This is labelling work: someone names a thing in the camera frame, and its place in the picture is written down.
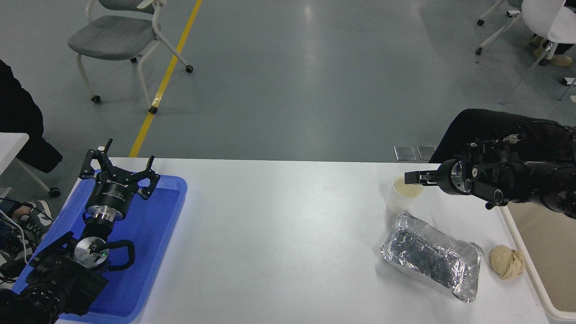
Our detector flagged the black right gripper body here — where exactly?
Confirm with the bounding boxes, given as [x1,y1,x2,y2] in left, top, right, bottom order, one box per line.
[435,159,459,195]

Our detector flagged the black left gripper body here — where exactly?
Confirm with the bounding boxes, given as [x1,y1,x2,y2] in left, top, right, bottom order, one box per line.
[85,171,139,216]

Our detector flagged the white paper cup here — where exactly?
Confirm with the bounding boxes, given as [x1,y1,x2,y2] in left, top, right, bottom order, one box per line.
[386,174,424,215]

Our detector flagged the person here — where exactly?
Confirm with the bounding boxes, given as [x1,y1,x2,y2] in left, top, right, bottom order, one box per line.
[530,35,576,67]
[429,108,576,164]
[0,60,63,174]

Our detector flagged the blue plastic tray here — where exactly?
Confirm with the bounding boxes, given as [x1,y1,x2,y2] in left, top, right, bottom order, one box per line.
[11,173,188,324]

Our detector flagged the person's foot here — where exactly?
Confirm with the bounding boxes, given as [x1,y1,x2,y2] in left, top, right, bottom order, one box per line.
[20,200,54,242]
[0,235,33,271]

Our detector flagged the crumpled silver foil tray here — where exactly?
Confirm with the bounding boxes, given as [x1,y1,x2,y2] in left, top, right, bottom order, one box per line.
[380,211,483,303]

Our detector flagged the crumpled tan paper ball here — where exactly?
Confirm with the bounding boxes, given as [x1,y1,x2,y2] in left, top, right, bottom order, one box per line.
[489,244,526,280]

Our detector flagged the grey wheeled chair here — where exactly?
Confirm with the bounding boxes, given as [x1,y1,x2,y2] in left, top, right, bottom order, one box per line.
[67,0,194,114]

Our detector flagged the large pale bin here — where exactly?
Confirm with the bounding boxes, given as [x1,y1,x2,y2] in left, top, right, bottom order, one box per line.
[495,200,576,322]

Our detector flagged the white chair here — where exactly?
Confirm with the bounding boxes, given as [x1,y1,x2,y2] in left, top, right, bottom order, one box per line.
[475,0,576,104]

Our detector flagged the white cable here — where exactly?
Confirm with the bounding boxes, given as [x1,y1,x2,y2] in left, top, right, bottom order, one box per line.
[0,209,26,253]

